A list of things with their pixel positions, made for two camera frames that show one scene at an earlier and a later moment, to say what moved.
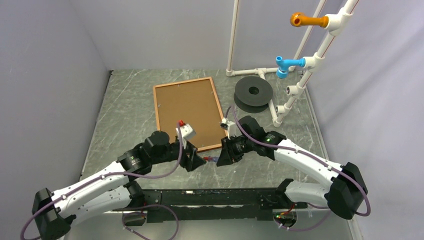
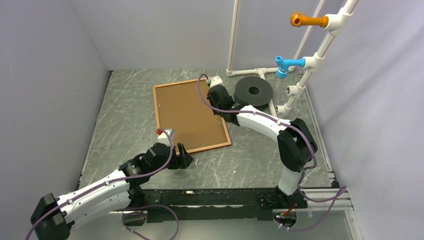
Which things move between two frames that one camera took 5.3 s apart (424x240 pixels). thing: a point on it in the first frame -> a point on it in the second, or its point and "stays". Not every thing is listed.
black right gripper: (228, 155) -> (209, 98)
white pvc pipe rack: (335, 23) stays
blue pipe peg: (282, 71) stays
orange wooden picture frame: (195, 102) stays
